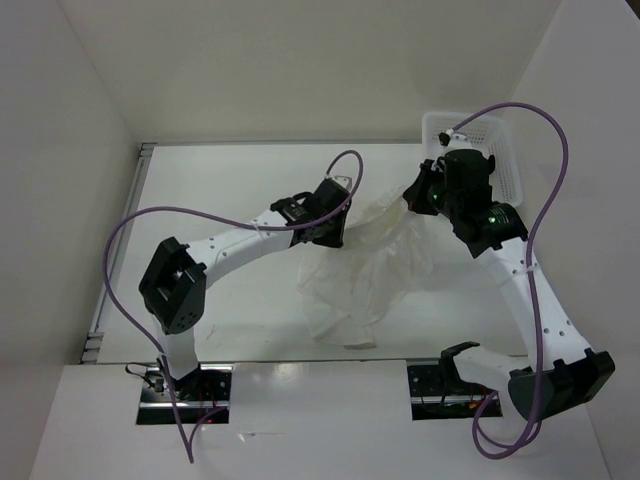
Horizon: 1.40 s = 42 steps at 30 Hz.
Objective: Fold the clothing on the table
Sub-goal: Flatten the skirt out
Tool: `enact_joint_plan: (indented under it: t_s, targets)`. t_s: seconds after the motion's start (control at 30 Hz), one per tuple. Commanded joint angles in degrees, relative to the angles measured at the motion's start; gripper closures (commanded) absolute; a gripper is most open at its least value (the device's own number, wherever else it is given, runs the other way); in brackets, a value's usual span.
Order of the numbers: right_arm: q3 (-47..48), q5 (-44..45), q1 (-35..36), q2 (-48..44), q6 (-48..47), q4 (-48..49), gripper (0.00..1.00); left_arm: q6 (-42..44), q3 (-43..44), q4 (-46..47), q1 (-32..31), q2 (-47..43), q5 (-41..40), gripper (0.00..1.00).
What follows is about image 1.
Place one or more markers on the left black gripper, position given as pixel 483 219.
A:
pixel 335 239

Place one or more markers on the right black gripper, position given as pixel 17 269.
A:
pixel 414 194

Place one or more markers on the white skirt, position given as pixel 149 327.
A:
pixel 346 291

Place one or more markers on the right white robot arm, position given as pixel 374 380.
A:
pixel 560 370

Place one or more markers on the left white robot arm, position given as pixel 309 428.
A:
pixel 175 282

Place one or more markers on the white plastic basket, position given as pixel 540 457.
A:
pixel 488 134

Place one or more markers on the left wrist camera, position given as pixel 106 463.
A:
pixel 345 182

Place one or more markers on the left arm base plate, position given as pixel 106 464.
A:
pixel 209 393

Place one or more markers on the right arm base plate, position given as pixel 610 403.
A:
pixel 432 397

